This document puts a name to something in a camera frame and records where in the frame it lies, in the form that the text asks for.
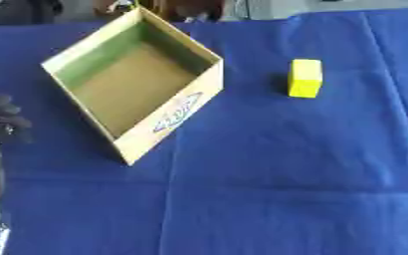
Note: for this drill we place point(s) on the tan cardboard box green inside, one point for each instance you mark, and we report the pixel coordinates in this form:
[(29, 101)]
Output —
[(135, 87)]

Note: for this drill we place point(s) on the dark chair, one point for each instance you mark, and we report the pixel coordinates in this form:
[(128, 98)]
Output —
[(24, 11)]

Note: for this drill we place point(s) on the brown wooden furniture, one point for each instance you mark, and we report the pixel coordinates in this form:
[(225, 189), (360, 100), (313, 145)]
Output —
[(173, 9)]

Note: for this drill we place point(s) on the yellow rectangular block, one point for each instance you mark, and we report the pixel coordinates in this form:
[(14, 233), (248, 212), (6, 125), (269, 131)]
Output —
[(305, 78)]

